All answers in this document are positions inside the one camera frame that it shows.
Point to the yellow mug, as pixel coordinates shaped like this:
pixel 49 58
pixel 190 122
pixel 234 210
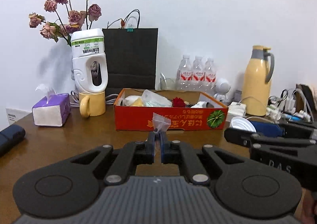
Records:
pixel 92 104

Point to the black paper bag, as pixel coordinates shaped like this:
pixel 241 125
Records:
pixel 131 56

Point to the white robot speaker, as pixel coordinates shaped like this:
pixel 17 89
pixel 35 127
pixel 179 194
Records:
pixel 222 88

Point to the left water bottle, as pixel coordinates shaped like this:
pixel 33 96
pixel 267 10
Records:
pixel 184 74

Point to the white power strip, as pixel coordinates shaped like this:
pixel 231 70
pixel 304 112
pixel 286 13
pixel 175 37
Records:
pixel 286 108

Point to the dried pink roses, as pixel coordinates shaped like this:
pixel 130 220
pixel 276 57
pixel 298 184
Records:
pixel 68 19

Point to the yellow thermos jug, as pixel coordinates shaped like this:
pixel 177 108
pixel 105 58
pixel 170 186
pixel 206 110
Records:
pixel 257 81

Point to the purple tissue box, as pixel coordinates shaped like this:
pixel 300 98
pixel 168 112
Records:
pixel 53 109

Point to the person's left hand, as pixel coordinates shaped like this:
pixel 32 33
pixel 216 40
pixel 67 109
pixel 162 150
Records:
pixel 308 212

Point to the red cardboard box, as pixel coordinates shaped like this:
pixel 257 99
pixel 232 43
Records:
pixel 140 118

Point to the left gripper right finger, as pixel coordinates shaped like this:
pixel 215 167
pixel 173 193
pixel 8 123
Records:
pixel 185 157

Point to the red artificial flower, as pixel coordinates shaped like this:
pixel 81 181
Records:
pixel 178 102

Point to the middle water bottle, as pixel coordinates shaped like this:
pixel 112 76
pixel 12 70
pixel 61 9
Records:
pixel 198 72

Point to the right water bottle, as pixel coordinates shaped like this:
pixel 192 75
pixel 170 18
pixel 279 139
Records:
pixel 210 74

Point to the water bottle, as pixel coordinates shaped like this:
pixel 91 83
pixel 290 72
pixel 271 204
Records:
pixel 184 74
pixel 198 72
pixel 210 74

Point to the white power bank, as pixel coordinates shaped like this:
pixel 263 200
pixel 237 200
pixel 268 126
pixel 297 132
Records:
pixel 235 109

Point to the white tissue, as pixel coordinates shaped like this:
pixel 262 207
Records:
pixel 204 104

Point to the frosted plastic box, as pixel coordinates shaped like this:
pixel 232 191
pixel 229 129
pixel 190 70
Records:
pixel 152 99

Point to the white detergent bottle vase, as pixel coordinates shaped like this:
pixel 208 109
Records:
pixel 87 48

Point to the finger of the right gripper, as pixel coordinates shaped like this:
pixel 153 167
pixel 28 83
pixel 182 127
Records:
pixel 247 138
pixel 291 129

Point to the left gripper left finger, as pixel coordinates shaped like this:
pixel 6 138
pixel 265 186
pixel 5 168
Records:
pixel 128 158

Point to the small clear wrapper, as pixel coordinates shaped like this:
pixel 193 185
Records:
pixel 160 123

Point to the glass cup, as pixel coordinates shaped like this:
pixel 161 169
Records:
pixel 167 83

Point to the yellow white plush toy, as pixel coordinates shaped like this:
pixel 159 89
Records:
pixel 133 100

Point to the teal binder clip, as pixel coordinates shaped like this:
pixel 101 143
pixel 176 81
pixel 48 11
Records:
pixel 130 28

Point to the dark blue case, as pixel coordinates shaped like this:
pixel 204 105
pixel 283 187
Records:
pixel 10 137

